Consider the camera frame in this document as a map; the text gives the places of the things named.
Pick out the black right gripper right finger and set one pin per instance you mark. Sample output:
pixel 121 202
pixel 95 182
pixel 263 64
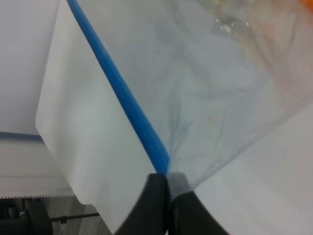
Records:
pixel 187 215

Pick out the clear zip bag blue strip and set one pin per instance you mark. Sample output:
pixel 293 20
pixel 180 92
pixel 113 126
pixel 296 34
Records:
pixel 219 90

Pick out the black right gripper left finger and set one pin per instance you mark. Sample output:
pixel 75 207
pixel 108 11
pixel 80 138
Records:
pixel 148 216

